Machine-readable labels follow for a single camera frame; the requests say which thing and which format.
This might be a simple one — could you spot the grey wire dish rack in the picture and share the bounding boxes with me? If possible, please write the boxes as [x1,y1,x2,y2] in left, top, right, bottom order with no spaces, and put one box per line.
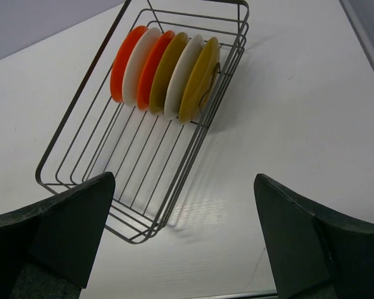
[35,1,249,244]

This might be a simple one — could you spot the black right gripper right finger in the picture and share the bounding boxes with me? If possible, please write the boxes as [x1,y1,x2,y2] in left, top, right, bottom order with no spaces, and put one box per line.
[254,174,374,298]

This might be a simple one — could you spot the cream plate with flowers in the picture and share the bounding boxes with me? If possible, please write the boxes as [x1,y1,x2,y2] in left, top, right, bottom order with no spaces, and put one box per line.
[164,34,204,120]

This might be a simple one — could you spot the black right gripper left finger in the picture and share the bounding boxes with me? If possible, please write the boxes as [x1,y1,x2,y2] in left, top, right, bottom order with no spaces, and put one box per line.
[0,172,115,298]

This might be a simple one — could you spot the orange plate end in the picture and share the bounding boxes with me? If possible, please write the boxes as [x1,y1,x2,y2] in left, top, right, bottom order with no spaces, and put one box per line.
[110,26,148,103]

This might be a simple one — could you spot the cream plate with green patch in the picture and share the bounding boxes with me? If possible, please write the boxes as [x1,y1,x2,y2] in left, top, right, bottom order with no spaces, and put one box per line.
[122,27,161,107]

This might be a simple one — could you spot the orange plate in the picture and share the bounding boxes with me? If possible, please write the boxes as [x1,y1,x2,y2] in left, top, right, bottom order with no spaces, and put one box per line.
[137,30,175,111]

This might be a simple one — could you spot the yellow patterned plate front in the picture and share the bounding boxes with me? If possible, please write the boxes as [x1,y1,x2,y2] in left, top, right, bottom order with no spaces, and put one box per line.
[178,37,220,123]

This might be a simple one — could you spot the yellow patterned plate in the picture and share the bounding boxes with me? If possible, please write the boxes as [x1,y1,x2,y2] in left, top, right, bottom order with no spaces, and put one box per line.
[149,32,189,115]
[178,37,220,123]

